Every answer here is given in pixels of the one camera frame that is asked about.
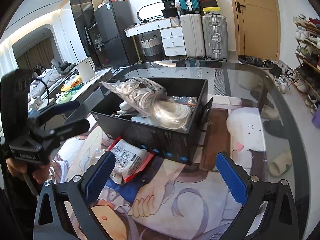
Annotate white drawer desk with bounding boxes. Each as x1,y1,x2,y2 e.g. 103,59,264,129
125,17,187,57

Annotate stacked shoe boxes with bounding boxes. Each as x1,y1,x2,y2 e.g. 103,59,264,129
199,0,221,15

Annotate anime print table mat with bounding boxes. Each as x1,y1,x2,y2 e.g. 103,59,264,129
48,94,268,240

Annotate white rope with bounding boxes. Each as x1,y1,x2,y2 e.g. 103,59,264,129
152,98,193,132

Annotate black cardboard box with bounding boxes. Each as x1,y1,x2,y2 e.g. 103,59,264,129
91,77,212,165

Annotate black refrigerator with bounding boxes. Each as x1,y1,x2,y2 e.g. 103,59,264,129
94,1,139,68

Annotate purple bag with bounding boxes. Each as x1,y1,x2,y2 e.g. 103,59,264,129
312,109,320,129

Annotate silver suitcase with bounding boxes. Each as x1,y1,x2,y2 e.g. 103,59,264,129
202,14,228,61

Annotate white electric kettle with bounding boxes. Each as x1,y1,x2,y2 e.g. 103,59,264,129
75,56,95,83

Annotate beige slipper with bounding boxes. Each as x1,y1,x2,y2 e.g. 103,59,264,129
268,148,293,177

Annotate bagged adidas socks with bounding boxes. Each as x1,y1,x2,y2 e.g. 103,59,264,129
101,77,167,117

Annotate oval mirror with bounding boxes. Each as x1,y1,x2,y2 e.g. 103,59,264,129
137,1,165,22

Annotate tall dark glass cabinet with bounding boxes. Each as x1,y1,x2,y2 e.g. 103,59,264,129
69,0,106,69

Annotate red white tissue packet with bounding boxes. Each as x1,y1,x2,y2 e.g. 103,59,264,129
107,137,154,185

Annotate woven laundry basket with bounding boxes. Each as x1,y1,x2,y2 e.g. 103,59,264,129
140,35,164,62

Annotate person's left hand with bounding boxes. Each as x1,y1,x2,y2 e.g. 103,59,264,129
5,157,52,184

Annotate wooden shoe rack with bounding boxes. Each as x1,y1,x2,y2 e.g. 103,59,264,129
293,14,319,114

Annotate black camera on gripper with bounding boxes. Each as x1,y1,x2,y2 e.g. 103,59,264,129
1,69,32,144

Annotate wooden door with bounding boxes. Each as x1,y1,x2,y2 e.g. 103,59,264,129
232,0,280,60

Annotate white suitcase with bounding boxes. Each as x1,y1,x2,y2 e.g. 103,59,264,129
180,14,206,58

